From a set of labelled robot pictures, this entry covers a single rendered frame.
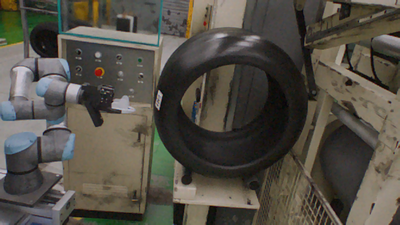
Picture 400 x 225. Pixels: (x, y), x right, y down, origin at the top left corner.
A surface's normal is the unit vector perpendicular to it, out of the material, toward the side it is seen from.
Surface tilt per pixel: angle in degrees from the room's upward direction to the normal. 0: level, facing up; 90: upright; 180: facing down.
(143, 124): 90
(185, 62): 60
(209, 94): 90
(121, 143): 90
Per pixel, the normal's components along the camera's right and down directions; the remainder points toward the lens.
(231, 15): 0.06, 0.38
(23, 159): 0.44, 0.43
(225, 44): -0.07, -0.41
